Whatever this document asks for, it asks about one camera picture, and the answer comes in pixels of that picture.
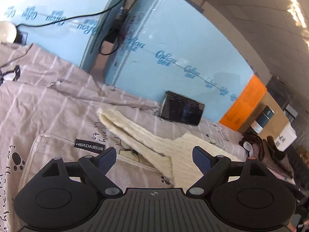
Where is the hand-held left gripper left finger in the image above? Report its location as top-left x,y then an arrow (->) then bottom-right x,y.
40,147 -> 121,198

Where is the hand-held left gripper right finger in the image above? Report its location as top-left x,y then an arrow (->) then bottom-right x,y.
187,146 -> 269,197

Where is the cream knitted sweater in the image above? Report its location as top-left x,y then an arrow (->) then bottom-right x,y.
97,107 -> 242,189

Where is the pile of brown clothes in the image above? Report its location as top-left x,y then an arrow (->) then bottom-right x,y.
239,135 -> 295,183

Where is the black smartphone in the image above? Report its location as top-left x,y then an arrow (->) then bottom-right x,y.
160,91 -> 205,126

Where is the dark blue can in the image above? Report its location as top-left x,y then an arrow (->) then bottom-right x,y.
251,105 -> 275,135

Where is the orange board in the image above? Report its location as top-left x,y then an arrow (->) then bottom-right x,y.
219,74 -> 268,132

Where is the striped printed bed sheet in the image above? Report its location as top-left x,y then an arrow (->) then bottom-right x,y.
0,42 -> 249,232

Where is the cardboard box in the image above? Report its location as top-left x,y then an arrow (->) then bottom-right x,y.
238,91 -> 290,146

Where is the white printed box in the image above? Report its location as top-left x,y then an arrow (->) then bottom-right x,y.
273,122 -> 298,151

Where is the dark grey cabinet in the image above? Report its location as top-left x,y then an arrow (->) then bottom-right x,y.
266,76 -> 301,124

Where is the large light blue foam board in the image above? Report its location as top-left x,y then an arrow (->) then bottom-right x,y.
103,0 -> 257,124

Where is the black power adapter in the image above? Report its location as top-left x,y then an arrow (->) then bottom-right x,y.
104,28 -> 122,43

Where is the white round lamp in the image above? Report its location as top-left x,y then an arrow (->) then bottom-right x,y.
0,21 -> 18,43

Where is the long black cable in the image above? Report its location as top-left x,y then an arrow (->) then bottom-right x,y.
14,0 -> 136,29

